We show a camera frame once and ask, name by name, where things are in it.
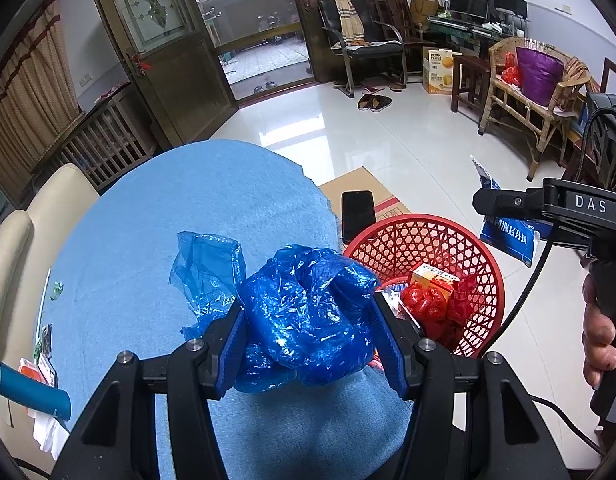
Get blue tablecloth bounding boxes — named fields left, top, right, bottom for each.
left=35, top=140, right=419, bottom=480

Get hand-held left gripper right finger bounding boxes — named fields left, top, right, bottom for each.
left=372, top=292, right=571, bottom=480

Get large computer monitor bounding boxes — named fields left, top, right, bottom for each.
left=449, top=0, right=490, bottom=23

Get purple bag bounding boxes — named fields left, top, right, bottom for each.
left=515, top=46, right=564, bottom=107

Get dark wooden chair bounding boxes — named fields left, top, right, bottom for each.
left=373, top=0, right=434, bottom=46

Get red plastic basket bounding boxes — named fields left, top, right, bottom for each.
left=343, top=214, right=506, bottom=358

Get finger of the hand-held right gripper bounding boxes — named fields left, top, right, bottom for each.
left=472, top=182, right=546, bottom=221

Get beige leather sofa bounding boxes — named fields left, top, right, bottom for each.
left=0, top=162, right=101, bottom=361

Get black cable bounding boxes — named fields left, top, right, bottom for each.
left=480, top=110, right=616, bottom=456

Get glass computer desk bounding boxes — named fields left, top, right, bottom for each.
left=428, top=15, right=494, bottom=56

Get wooden crib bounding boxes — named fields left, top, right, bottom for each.
left=33, top=82, right=159, bottom=196

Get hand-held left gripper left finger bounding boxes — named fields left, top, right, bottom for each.
left=50, top=297, right=249, bottom=480

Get torn blue white packet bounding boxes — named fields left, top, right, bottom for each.
left=470, top=155, right=541, bottom=268

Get orange and white carton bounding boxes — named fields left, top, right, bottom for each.
left=407, top=264, right=459, bottom=306

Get black metal frame chair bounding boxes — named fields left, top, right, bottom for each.
left=317, top=0, right=409, bottom=96

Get blue plastic bag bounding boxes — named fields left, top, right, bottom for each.
left=169, top=231, right=381, bottom=393

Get white tissue paper stack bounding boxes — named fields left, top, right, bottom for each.
left=32, top=412, right=69, bottom=461

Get rattan bench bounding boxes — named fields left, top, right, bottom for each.
left=478, top=36, right=596, bottom=181

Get teal thermos bottle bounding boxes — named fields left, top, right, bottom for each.
left=0, top=354, right=71, bottom=421

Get yellow printed carton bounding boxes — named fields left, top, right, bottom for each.
left=422, top=47, right=456, bottom=95

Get red plastic bag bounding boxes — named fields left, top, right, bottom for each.
left=399, top=275, right=481, bottom=346

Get small red bag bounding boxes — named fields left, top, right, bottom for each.
left=502, top=52, right=521, bottom=86

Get striped scarf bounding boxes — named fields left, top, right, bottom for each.
left=334, top=0, right=366, bottom=43

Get dark wooden stool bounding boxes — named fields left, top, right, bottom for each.
left=450, top=55, right=491, bottom=113

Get beige curtains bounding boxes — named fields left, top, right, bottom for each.
left=0, top=5, right=84, bottom=176

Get open wooden glass door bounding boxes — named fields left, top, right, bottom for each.
left=85, top=0, right=239, bottom=148

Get small computer monitor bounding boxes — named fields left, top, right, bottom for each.
left=493, top=0, right=529, bottom=18

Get orange barcode medicine box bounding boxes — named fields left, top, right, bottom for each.
left=18, top=357, right=60, bottom=389

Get brown cardboard box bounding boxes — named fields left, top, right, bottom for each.
left=318, top=166, right=411, bottom=246

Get plain brown carton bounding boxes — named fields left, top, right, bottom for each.
left=410, top=0, right=441, bottom=26

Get person's right hand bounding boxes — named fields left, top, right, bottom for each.
left=582, top=271, right=616, bottom=386

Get black smartphone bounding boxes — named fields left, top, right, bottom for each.
left=341, top=191, right=378, bottom=245

